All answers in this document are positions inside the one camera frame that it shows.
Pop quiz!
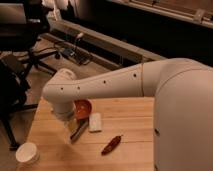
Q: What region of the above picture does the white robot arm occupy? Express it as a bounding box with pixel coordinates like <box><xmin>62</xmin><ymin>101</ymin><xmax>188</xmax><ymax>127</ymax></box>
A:
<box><xmin>42</xmin><ymin>58</ymin><xmax>213</xmax><ymax>171</ymax></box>

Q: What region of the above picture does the orange-red bowl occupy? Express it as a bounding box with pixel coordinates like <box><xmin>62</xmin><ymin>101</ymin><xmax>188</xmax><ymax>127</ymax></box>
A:
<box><xmin>74</xmin><ymin>100</ymin><xmax>92</xmax><ymax>120</ymax></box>

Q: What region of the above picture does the white rectangular sponge block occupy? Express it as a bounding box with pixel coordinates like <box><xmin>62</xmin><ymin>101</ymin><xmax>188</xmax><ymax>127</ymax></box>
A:
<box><xmin>89</xmin><ymin>113</ymin><xmax>102</xmax><ymax>132</ymax></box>

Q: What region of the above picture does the red chili pepper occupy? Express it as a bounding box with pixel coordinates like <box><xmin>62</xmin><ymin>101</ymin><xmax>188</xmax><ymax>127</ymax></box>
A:
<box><xmin>101</xmin><ymin>135</ymin><xmax>121</xmax><ymax>155</ymax></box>

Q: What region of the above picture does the black office chair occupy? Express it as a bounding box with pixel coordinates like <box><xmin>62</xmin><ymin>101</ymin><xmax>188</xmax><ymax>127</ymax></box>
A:
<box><xmin>0</xmin><ymin>0</ymin><xmax>61</xmax><ymax>76</ymax></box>

